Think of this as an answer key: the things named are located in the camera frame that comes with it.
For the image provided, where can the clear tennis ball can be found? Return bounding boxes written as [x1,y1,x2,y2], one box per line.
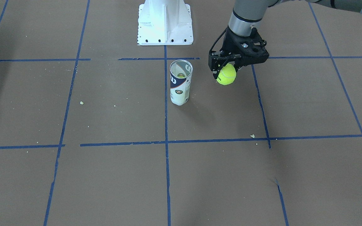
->
[170,60,193,106]

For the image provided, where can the yellow tennis ball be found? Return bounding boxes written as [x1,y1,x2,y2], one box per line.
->
[216,63,237,85]

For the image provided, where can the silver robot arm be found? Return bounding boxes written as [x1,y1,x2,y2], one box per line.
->
[208,0,362,79]

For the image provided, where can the white pedestal column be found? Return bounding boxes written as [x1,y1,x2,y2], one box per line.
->
[137,0,194,46]

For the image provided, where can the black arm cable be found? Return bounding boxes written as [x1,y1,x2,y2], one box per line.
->
[209,28,228,57]

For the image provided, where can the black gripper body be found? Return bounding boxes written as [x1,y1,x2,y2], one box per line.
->
[220,27,253,63]

